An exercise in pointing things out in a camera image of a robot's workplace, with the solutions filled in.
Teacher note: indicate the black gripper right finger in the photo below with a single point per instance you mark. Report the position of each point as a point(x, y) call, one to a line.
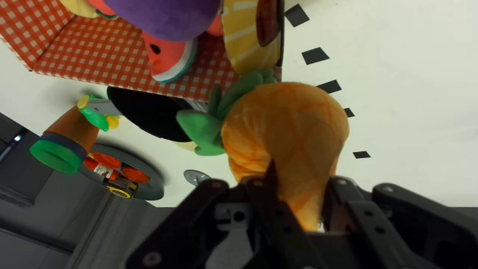
point(389, 229)

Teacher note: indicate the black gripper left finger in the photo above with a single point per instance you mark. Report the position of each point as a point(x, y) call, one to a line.
point(214, 224)

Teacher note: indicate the orange pineapple plush toy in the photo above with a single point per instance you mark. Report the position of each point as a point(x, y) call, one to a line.
point(289, 129)

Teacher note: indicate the gray plate with toy food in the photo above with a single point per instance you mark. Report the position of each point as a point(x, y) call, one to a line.
point(128, 175)

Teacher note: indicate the black toy frying pan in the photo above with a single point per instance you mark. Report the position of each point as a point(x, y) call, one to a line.
point(144, 114)

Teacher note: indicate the small green yellow toy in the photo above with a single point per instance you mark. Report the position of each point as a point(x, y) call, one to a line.
point(98, 111)

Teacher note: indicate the watermelon slice plush toy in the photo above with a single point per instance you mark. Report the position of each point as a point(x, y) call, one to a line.
point(170, 60)

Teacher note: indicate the tan round slice toy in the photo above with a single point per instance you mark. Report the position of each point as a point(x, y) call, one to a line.
point(244, 39)

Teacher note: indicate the yellow banana plush toy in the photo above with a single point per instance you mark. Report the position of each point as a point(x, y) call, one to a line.
point(80, 6)

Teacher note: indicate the small gray metal disc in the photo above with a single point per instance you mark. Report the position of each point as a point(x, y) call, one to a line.
point(196, 177)

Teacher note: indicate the orange jar green lid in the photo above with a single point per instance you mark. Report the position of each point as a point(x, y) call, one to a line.
point(65, 142)

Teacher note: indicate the checkered cloth with toys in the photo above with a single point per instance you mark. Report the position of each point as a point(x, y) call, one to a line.
point(99, 54)

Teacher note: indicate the purple plush ball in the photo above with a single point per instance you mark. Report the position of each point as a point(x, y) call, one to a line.
point(165, 17)

